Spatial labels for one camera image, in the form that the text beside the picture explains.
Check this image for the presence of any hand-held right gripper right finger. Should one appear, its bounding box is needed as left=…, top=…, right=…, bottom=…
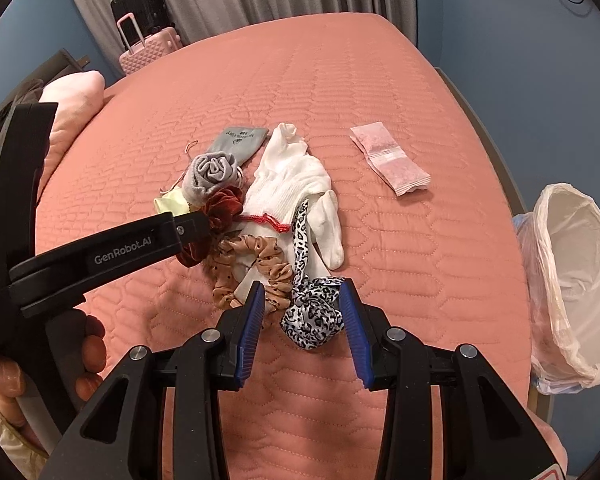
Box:
left=337, top=279, right=556, bottom=480

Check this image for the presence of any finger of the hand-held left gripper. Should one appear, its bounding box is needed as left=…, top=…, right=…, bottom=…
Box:
left=172, top=208, right=214, bottom=252

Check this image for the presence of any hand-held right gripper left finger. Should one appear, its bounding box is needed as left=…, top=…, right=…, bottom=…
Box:
left=40, top=280, right=267, bottom=480

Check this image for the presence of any dark red velvet scrunchie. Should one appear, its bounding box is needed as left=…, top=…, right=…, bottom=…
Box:
left=177, top=186, right=245, bottom=267

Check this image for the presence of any leopard print scrunchie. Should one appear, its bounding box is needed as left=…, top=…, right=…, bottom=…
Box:
left=279, top=199, right=348, bottom=352

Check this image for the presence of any grey drawstring pouch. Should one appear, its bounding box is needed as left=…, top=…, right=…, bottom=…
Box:
left=185, top=126, right=271, bottom=166

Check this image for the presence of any pink sachet packet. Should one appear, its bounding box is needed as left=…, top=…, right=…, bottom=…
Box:
left=350, top=121, right=432, bottom=197

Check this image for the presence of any bin with white plastic bag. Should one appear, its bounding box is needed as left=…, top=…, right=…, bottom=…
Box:
left=530, top=182, right=600, bottom=386

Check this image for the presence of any person's left forearm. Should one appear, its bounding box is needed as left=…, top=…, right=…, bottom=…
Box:
left=0, top=375, right=48, bottom=476

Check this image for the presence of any person's left hand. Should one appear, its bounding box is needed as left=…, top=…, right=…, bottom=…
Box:
left=74, top=312, right=107, bottom=403

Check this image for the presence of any pale yellow cloth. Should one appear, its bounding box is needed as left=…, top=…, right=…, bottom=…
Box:
left=153, top=187, right=201, bottom=218

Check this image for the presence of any grey velvet scrunchie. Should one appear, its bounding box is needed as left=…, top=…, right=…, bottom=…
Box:
left=182, top=152, right=243, bottom=206

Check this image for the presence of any tan polka dot scrunchie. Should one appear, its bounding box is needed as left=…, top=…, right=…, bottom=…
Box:
left=202, top=235, right=296, bottom=311

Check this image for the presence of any plain white sock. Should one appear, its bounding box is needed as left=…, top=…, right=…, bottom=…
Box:
left=310, top=191, right=345, bottom=269

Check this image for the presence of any white ribbed sock red trim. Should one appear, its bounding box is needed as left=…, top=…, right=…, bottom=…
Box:
left=232, top=122, right=332, bottom=241

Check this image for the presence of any pink pillow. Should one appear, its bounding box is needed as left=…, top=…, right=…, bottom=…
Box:
left=40, top=71, right=106, bottom=186

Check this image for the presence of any pink suitcase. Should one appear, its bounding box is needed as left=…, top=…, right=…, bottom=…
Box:
left=116, top=14, right=186, bottom=77

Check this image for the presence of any dark wooden headboard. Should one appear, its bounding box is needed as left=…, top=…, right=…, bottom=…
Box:
left=12, top=49, right=88, bottom=101

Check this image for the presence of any pink quilted bedspread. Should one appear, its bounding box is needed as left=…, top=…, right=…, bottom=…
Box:
left=32, top=10, right=566, bottom=480

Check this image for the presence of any black suitcase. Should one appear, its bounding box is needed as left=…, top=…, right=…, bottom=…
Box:
left=111, top=0, right=177, bottom=36

